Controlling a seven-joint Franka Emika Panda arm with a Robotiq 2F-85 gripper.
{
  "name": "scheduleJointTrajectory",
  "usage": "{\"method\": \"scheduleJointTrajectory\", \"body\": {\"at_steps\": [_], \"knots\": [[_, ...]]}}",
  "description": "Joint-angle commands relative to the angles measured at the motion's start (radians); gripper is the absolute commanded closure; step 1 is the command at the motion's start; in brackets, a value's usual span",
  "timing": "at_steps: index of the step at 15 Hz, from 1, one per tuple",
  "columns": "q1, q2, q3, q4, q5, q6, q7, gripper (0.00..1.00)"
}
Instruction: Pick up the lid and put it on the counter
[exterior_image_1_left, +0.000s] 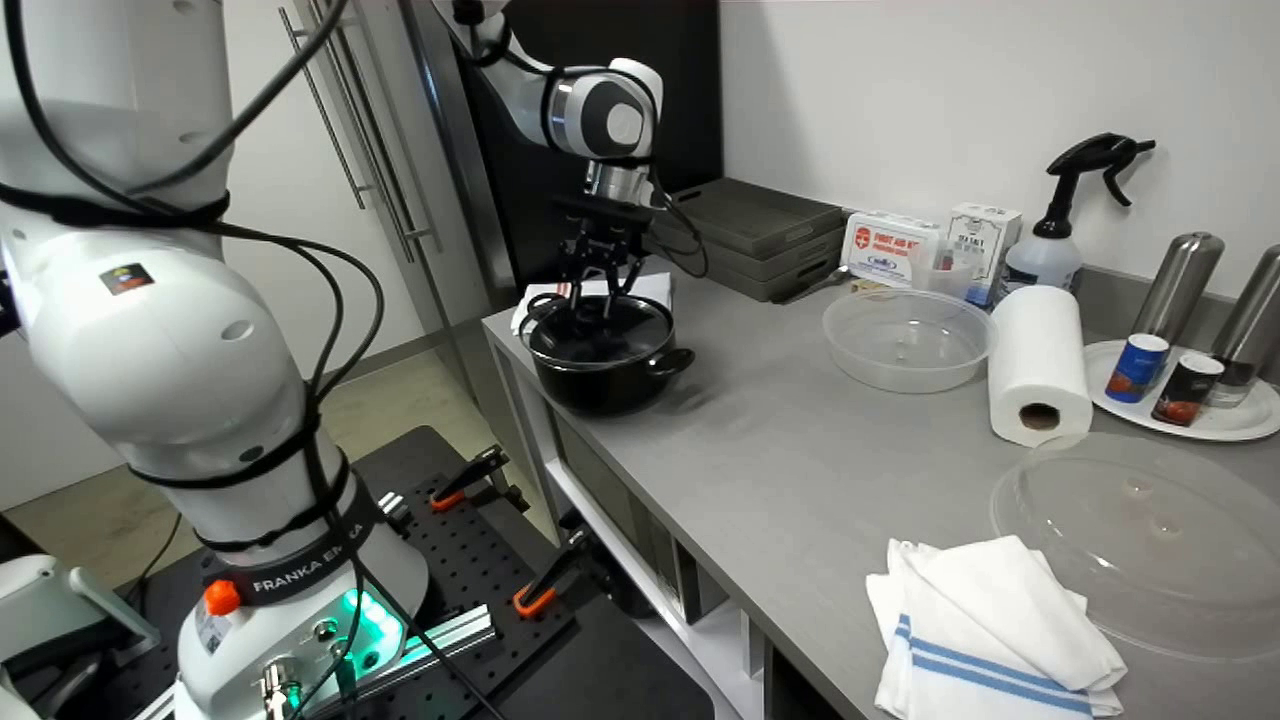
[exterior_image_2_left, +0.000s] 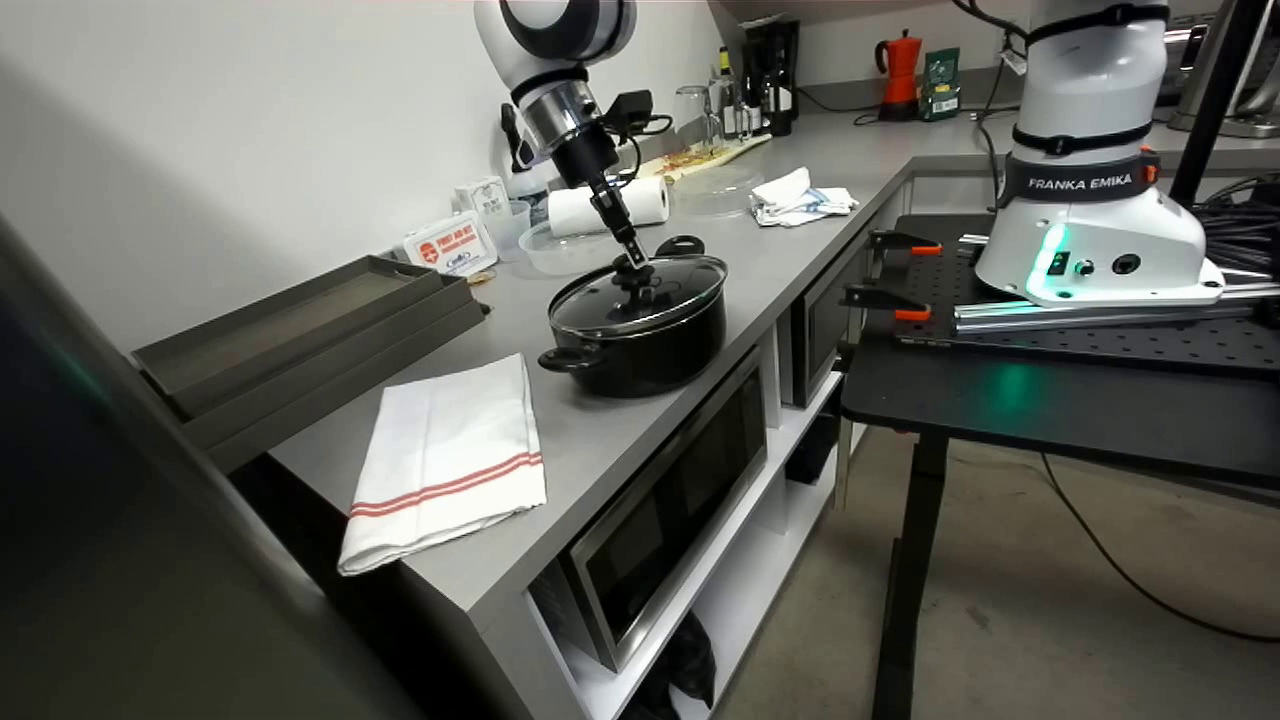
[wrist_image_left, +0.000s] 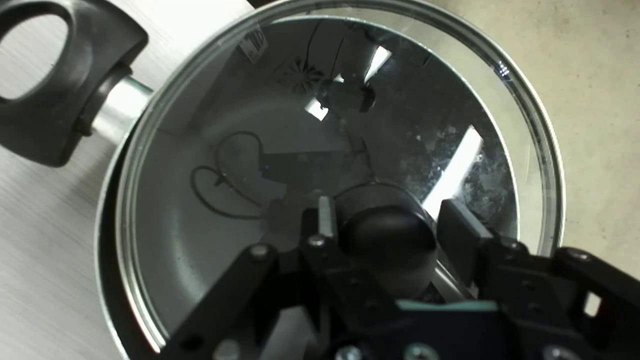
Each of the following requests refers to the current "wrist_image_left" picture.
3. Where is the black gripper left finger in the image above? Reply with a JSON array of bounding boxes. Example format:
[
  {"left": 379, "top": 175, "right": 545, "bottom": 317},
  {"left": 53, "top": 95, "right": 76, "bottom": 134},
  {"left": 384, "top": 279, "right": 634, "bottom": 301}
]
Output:
[{"left": 158, "top": 193, "right": 402, "bottom": 360}]

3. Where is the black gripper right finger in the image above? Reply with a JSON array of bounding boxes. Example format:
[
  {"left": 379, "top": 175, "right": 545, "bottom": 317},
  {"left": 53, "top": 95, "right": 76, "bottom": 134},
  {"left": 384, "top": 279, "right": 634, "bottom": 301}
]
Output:
[{"left": 436, "top": 198, "right": 640, "bottom": 360}]

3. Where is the glass lid with black knob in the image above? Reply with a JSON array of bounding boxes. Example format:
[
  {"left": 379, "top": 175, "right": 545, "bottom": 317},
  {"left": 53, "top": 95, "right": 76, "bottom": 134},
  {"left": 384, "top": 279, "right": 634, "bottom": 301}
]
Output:
[{"left": 114, "top": 0, "right": 568, "bottom": 356}]

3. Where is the black cooking pot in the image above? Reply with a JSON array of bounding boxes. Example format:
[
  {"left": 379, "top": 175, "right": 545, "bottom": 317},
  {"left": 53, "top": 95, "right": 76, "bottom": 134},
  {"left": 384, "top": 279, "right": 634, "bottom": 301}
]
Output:
[{"left": 0, "top": 0, "right": 568, "bottom": 360}]

